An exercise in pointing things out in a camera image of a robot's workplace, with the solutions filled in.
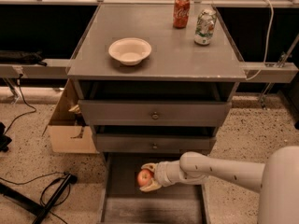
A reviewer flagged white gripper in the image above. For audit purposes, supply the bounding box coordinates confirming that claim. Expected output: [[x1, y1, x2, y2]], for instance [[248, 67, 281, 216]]
[[140, 161, 180, 192]]

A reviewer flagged red apple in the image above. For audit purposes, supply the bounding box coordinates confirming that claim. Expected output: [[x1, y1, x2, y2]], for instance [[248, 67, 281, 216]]
[[137, 169, 153, 187]]

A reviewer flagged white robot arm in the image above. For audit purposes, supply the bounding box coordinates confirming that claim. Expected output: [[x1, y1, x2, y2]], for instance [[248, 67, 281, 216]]
[[137, 147, 299, 224]]

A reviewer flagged grey bottom drawer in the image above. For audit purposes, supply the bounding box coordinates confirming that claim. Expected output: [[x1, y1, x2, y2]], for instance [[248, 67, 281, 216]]
[[98, 153, 211, 224]]

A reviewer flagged grey drawer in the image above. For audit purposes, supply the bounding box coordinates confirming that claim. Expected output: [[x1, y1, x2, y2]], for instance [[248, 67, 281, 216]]
[[98, 153, 211, 224], [78, 100, 231, 127], [93, 134, 216, 154]]

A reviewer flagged grey middle drawer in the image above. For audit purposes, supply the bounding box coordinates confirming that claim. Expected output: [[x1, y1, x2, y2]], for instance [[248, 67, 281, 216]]
[[93, 134, 216, 154]]

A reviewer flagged grey top drawer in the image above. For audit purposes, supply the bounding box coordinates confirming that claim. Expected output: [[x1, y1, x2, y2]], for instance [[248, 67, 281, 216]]
[[78, 100, 231, 127]]

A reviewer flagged grey drawer cabinet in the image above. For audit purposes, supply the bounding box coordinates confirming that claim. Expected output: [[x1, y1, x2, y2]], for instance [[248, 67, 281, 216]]
[[66, 3, 248, 161]]

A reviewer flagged cardboard box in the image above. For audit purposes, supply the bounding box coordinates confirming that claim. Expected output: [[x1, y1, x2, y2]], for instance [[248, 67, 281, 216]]
[[48, 80, 96, 154]]

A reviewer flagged black stand leg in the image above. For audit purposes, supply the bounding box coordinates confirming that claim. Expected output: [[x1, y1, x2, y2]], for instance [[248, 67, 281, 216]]
[[0, 173, 78, 224]]

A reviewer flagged white paper bowl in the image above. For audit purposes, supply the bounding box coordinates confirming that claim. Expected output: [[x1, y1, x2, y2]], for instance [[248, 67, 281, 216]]
[[108, 38, 152, 66]]

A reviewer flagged black object at left edge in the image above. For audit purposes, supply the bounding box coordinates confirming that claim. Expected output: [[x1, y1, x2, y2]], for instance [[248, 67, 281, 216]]
[[0, 122, 12, 152]]

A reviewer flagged white green soda can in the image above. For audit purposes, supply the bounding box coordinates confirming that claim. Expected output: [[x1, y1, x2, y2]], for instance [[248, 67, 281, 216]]
[[194, 8, 217, 46]]

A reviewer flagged red cola can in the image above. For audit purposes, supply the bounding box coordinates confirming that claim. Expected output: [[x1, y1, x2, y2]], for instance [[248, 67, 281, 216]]
[[173, 0, 190, 28]]

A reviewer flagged metal frame rail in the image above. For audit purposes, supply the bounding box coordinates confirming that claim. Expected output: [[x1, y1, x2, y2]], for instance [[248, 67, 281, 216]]
[[0, 59, 70, 79]]

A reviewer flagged black floor cable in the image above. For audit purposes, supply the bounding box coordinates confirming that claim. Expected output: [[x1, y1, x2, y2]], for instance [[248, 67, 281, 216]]
[[3, 74, 37, 135]]

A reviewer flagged black bag on rail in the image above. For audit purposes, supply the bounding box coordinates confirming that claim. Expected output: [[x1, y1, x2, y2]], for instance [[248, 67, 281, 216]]
[[0, 50, 47, 66]]

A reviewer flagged white hanging cable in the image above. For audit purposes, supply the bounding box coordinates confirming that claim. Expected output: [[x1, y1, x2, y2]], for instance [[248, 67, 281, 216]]
[[245, 0, 275, 82]]

